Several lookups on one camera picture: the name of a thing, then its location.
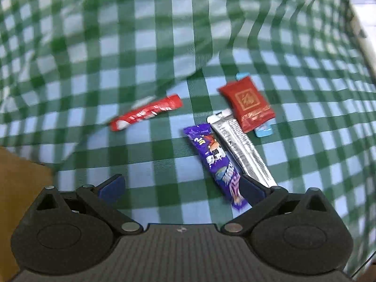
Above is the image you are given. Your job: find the white deer printed sheet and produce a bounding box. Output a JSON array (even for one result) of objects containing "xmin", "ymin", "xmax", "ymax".
[{"xmin": 344, "ymin": 0, "xmax": 376, "ymax": 78}]

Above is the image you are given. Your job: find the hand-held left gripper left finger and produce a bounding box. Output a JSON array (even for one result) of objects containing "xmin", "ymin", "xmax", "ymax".
[{"xmin": 35, "ymin": 174, "xmax": 144, "ymax": 235}]

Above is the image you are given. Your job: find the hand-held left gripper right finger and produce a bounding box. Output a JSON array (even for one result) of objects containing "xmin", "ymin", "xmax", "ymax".
[{"xmin": 220, "ymin": 175, "xmax": 334, "ymax": 235}]

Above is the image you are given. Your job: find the green checkered cloth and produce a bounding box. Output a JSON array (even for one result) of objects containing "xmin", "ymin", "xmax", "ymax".
[{"xmin": 0, "ymin": 0, "xmax": 376, "ymax": 274}]

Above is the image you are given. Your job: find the red stick packet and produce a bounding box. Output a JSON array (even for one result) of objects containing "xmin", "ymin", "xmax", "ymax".
[{"xmin": 110, "ymin": 93, "xmax": 183, "ymax": 132}]

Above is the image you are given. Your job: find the cardboard box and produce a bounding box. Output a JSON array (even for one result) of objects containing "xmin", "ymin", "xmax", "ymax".
[{"xmin": 0, "ymin": 146, "xmax": 55, "ymax": 282}]

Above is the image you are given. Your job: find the red square pouch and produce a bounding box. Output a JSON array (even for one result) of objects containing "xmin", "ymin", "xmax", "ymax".
[{"xmin": 217, "ymin": 76, "xmax": 276, "ymax": 133}]

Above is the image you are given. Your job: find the silver stick packet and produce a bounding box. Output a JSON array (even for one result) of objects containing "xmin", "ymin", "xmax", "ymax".
[{"xmin": 207, "ymin": 109, "xmax": 278, "ymax": 188}]

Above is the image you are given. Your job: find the light blue stick packet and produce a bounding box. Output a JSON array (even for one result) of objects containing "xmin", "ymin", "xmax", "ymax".
[{"xmin": 236, "ymin": 72, "xmax": 274, "ymax": 138}]

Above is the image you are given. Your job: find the purple snack bar packet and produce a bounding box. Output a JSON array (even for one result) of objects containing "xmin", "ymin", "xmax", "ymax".
[{"xmin": 183, "ymin": 124, "xmax": 253, "ymax": 211}]

